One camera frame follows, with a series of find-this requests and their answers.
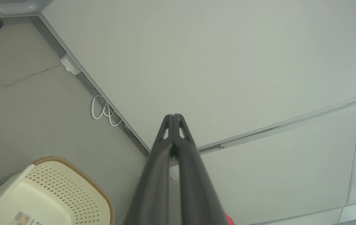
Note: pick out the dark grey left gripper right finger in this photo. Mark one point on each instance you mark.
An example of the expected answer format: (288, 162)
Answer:
(196, 184)

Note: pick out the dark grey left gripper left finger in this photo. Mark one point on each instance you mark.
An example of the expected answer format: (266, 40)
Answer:
(152, 181)

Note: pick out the red fleece garment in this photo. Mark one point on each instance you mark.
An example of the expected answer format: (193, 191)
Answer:
(229, 219)

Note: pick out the cream plastic laundry basket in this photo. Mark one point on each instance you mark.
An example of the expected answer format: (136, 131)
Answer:
(56, 193)

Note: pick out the grey seat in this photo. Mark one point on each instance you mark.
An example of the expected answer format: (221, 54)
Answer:
(12, 7)

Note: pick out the paper label sticker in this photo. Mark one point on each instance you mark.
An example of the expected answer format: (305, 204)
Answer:
(24, 218)

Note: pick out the white wall socket box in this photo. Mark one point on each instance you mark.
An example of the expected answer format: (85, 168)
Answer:
(70, 64)

